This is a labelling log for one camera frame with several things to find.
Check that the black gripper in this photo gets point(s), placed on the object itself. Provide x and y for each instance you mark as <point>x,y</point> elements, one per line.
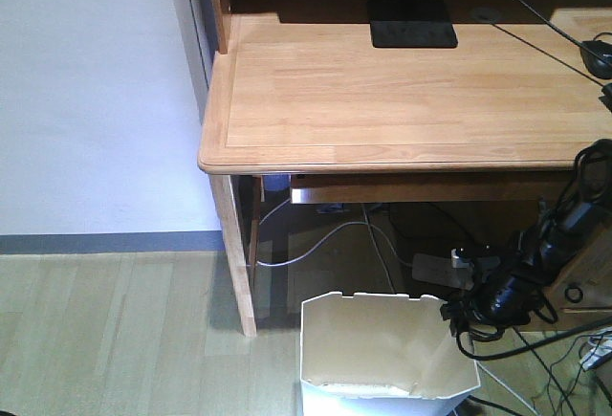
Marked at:
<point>503,297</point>

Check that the white plastic trash bin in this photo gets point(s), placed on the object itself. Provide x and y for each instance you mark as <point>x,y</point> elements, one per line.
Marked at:
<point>375,354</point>

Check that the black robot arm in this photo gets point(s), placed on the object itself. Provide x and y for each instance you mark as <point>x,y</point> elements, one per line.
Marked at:
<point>563,230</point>

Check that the wooden drawer cabinet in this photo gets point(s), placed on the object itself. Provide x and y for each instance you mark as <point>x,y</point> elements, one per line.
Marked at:
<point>582,291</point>

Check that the white power strip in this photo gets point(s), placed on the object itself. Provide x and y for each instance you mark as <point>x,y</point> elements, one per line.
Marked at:
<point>438,270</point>

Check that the black computer mouse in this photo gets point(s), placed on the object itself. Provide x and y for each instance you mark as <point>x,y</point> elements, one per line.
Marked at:
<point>596,56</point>

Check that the wooden desk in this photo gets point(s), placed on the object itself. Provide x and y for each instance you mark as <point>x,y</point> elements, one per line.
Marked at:
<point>297,87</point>

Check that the black monitor stand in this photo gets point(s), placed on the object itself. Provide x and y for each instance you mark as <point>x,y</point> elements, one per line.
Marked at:
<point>412,24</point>

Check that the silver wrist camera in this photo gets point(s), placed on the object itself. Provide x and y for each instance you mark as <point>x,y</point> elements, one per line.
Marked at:
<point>480,259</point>

